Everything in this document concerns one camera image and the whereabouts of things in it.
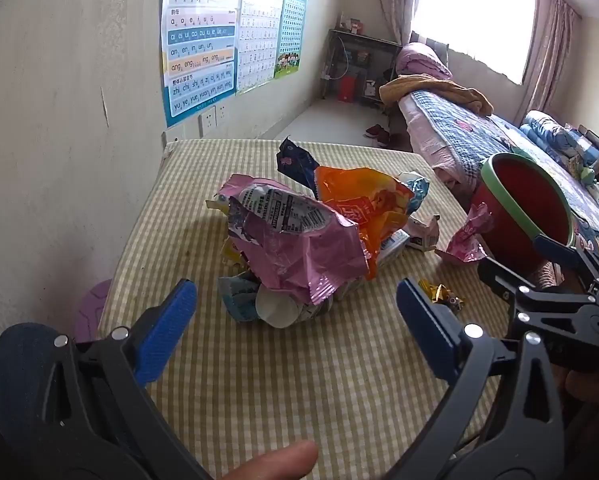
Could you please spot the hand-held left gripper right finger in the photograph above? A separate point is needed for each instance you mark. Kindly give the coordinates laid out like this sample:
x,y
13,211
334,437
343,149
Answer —
x,y
424,330

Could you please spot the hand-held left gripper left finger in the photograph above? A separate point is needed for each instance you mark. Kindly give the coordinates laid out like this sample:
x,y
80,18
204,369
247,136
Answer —
x,y
169,325

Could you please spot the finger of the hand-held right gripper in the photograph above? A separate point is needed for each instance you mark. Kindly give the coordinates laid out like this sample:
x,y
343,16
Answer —
x,y
554,247
509,277

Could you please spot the small pink printed wrapper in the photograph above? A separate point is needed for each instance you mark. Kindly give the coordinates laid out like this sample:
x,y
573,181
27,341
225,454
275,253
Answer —
x,y
467,240

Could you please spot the red bin with green rim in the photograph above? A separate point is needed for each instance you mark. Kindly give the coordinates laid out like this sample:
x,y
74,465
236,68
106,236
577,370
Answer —
x,y
524,195

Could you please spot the white and blue milk carton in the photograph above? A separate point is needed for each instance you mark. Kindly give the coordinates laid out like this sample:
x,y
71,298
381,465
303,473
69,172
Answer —
x,y
392,250

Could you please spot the large pink snack wrapper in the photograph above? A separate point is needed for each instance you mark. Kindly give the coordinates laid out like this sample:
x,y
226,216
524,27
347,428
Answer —
x,y
299,250

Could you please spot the person's right hand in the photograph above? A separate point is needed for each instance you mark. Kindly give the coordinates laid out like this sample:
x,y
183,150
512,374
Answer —
x,y
592,390

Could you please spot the person's left hand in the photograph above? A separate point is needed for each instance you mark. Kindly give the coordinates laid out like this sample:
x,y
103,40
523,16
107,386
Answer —
x,y
274,462

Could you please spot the gold candy wrapper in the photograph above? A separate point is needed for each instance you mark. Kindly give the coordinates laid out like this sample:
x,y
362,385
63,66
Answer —
x,y
442,294

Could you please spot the light blue wrapper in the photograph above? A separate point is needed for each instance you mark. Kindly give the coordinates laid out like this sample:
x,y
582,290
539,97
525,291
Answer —
x,y
237,295

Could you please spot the purple stool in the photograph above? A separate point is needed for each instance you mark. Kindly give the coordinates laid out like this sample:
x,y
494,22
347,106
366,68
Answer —
x,y
91,310

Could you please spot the green plush toy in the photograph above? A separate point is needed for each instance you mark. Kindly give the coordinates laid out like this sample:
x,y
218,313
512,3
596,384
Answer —
x,y
587,172

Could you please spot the crumpled white small carton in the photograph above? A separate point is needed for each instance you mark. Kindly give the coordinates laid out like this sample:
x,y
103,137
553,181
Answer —
x,y
424,235

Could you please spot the white plastic cup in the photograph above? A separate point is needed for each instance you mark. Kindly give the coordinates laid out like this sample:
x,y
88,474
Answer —
x,y
279,307

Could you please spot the folded blue checked quilt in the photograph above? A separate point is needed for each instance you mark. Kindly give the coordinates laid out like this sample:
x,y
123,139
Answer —
x,y
549,132

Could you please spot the silver blue wrapper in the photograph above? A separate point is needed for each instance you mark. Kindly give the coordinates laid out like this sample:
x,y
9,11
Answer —
x,y
414,187

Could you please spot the bed with patchwork quilt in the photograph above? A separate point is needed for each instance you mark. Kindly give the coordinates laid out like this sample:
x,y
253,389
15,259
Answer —
x,y
479,130

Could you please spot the orange snack wrapper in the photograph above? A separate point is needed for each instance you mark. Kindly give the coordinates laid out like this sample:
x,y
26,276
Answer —
x,y
369,200

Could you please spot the pink quilted bedspread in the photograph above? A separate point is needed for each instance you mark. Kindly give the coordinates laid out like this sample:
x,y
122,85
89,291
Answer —
x,y
429,145

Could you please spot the red shoe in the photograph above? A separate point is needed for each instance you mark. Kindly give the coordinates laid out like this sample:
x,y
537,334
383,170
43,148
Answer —
x,y
383,137
373,131

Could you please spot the mustard yellow blanket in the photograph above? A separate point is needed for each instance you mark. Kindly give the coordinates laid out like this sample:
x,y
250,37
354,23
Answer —
x,y
429,90

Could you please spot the dark blue snack wrapper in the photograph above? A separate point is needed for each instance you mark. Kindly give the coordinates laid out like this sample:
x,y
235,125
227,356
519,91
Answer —
x,y
294,160

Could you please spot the rolled pink quilt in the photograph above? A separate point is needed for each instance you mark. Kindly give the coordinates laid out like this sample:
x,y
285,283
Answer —
x,y
422,60

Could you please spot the red box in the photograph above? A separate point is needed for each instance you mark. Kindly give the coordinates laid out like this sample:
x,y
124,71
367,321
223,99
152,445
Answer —
x,y
348,89

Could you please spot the bright window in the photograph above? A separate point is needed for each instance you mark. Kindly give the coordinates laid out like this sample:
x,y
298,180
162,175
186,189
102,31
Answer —
x,y
474,10

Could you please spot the dark metal shelf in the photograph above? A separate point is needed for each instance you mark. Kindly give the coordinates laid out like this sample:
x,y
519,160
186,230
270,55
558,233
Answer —
x,y
364,60

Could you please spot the white wall outlet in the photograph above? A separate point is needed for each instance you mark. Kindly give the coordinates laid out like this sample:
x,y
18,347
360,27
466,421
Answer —
x,y
172,138
207,122
221,116

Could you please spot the blue letter wall poster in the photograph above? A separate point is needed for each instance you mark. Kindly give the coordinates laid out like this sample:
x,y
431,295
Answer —
x,y
199,35

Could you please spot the white chart wall poster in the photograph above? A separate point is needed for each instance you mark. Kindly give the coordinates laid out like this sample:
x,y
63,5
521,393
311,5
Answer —
x,y
259,25

